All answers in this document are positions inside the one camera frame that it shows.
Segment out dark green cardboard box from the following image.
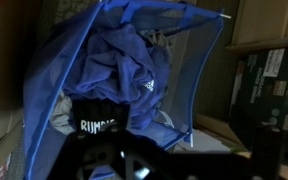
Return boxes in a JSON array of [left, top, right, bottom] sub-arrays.
[[228, 46, 288, 153]]

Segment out beige patterned rug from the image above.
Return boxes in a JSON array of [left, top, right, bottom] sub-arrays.
[[45, 0, 102, 26]]

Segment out black glove with white print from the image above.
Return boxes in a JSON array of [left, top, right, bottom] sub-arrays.
[[68, 98, 132, 136]]

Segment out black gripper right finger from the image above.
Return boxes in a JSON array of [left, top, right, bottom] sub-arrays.
[[247, 124, 286, 180]]

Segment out wooden bed frame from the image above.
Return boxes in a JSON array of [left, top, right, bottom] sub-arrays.
[[223, 0, 288, 56]]

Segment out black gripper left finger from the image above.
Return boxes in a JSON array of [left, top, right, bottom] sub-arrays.
[[46, 127, 172, 180]]

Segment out blue adidas shirt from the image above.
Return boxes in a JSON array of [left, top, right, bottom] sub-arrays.
[[62, 23, 172, 131]]

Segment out blue mesh laundry hamper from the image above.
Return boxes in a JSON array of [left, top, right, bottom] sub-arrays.
[[22, 0, 233, 180]]

